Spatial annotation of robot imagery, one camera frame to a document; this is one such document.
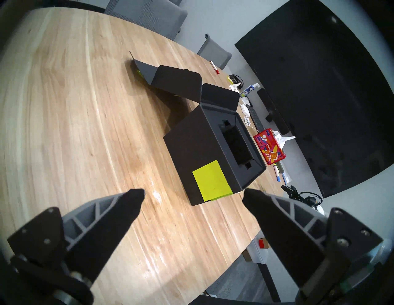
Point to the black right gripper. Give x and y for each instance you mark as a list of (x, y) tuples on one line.
[(309, 198)]

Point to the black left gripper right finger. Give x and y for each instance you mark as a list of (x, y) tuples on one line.
[(286, 233)]

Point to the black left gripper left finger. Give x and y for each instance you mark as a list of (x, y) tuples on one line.
[(101, 233)]

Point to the black cardboard box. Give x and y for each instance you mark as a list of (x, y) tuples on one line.
[(197, 141)]

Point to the red floral tissue box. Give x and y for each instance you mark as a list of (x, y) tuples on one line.
[(269, 147)]

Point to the blue pen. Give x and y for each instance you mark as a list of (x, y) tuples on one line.
[(284, 180)]

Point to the black eraser block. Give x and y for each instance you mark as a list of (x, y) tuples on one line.
[(279, 167)]

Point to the small red label carton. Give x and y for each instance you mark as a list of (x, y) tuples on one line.
[(263, 243)]

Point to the black keyboard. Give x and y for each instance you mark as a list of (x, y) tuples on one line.
[(255, 118)]

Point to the white power adapter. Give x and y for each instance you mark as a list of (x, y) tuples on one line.
[(244, 109)]

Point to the crumpled white tissue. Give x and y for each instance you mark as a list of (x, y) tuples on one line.
[(245, 100), (234, 88)]

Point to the whiteboard cleaner spray bottle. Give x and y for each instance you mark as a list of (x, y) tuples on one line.
[(250, 89)]

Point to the red whiteboard marker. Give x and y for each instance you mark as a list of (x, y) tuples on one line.
[(214, 67)]

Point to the wide grey mesh chair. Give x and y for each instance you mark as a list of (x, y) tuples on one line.
[(147, 13)]

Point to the black wall screen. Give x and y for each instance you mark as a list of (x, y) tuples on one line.
[(323, 92)]

